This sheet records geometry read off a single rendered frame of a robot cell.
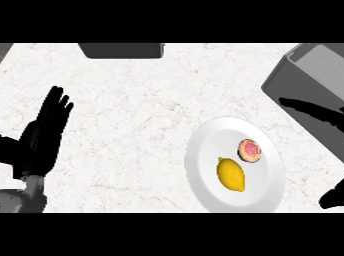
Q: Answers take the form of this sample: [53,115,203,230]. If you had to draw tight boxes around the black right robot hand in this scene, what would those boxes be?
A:
[277,97,344,210]

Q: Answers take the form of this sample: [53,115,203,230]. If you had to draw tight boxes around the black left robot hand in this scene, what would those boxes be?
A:
[0,85,75,181]

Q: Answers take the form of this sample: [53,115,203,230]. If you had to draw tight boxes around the grey cardboard box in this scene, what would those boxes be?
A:
[260,43,344,171]

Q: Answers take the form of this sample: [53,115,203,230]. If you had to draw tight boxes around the white plate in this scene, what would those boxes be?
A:
[184,116,286,214]

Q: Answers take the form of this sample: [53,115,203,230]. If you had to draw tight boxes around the yellow lemon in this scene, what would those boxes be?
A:
[215,156,246,193]

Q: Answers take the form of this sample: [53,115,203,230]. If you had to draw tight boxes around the dark grey appliance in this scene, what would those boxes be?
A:
[76,43,166,60]

